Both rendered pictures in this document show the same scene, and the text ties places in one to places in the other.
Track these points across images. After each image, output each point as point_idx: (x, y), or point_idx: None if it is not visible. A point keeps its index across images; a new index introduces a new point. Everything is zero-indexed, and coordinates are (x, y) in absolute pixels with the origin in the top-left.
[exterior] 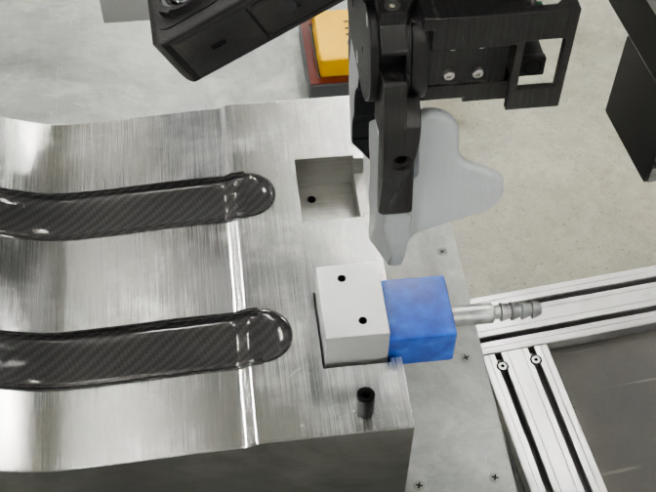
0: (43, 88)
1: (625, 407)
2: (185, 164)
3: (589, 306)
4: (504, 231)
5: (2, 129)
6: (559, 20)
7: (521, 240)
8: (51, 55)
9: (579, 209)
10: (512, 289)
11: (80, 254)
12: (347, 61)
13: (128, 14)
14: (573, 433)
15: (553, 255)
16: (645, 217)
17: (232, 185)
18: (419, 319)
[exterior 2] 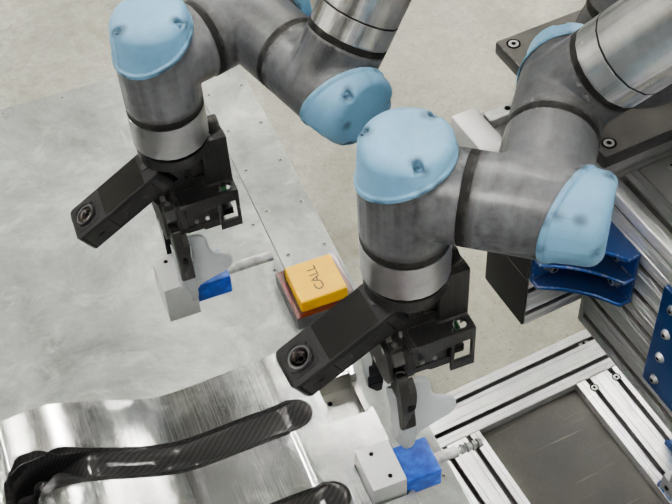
0: (119, 361)
1: (549, 465)
2: (252, 402)
3: (503, 392)
4: None
5: (134, 407)
6: (467, 333)
7: None
8: (114, 335)
9: (475, 304)
10: (439, 385)
11: (210, 474)
12: (317, 299)
13: (185, 313)
14: (515, 495)
15: (465, 348)
16: None
17: (284, 409)
18: (419, 466)
